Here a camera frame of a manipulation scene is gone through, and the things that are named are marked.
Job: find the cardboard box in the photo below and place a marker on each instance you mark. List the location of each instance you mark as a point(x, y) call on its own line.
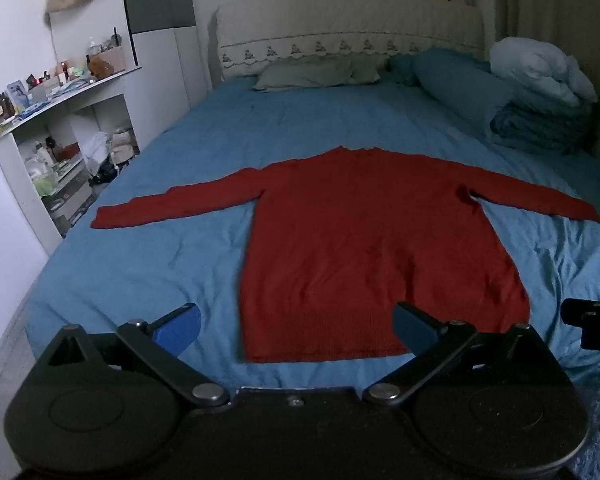
point(114, 58)

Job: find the white shelf unit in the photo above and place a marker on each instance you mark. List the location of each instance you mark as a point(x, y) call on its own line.
point(15, 160)

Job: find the large green pillow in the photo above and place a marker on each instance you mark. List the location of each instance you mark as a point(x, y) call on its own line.
point(305, 74)

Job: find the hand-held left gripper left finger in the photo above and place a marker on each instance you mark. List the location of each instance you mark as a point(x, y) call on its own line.
point(179, 331)

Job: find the brown plush toy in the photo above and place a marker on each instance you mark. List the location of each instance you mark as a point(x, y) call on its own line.
point(100, 67)

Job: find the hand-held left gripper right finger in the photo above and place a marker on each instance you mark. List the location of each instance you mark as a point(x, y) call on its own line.
point(414, 327)

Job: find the white quilt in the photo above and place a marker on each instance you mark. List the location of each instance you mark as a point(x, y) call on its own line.
point(535, 62)

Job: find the folded teal blanket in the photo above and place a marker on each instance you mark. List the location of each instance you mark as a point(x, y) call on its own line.
point(540, 127)

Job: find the small green pillow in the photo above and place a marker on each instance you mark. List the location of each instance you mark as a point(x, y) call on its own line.
point(367, 69)

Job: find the cream embroidered headboard cover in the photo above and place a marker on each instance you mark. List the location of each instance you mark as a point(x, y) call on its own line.
point(350, 25)

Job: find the white and grey wardrobe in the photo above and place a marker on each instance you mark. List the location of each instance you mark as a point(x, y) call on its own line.
point(165, 35)

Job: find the beige curtain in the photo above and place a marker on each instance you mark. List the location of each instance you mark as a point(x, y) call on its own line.
point(555, 5)

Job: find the red knit sweater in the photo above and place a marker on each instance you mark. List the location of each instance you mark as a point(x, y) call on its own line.
point(365, 250)

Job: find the bed with blue sheet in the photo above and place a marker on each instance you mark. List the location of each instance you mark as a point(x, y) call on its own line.
point(180, 160)

